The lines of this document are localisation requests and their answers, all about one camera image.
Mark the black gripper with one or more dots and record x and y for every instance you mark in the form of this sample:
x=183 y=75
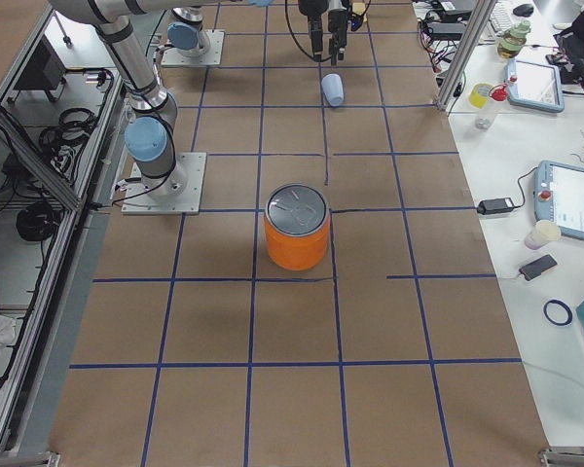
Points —
x=337 y=17

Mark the light blue plastic cup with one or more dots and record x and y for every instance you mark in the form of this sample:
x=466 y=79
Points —
x=333 y=89

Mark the white paper cup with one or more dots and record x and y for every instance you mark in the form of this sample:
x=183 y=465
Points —
x=543 y=233

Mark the orange can with grey lid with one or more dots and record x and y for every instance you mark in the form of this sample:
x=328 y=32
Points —
x=296 y=223

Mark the black computer mouse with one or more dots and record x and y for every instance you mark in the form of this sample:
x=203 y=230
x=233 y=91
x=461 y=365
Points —
x=523 y=10

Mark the far blue teach pendant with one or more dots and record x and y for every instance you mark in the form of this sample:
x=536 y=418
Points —
x=534 y=85

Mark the blue teach pendant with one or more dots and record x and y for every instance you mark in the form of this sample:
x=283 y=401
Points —
x=558 y=196
x=534 y=85

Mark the black power adapter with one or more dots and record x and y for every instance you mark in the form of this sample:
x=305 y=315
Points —
x=491 y=206

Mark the near blue teach pendant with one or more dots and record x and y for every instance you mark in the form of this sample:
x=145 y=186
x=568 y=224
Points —
x=558 y=196

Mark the black smartphone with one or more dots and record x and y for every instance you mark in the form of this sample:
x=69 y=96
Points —
x=535 y=268

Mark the aluminium frame post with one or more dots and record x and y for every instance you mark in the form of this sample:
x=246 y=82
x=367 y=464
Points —
x=469 y=40

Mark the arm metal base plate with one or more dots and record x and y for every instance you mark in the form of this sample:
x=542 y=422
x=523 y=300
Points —
x=171 y=57
x=180 y=193

